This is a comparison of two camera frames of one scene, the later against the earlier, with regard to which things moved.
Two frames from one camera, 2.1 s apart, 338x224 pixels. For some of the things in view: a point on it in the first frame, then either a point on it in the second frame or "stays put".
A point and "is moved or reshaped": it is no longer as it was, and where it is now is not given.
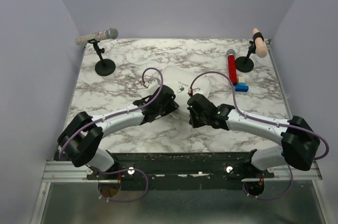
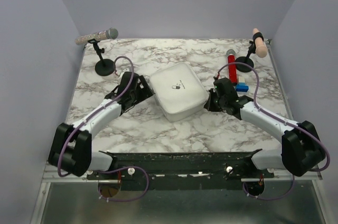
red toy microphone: x=232 y=66 stays put
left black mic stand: x=104 y=67 stays put
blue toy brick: x=242 y=87 stays put
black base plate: x=179 y=171 stays put
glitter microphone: x=111 y=33 stays put
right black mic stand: x=243 y=64 stays put
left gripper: x=172 y=105 to x=146 y=92
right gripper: x=194 y=123 to x=210 y=105
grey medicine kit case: x=183 y=78 is moved or reshaped
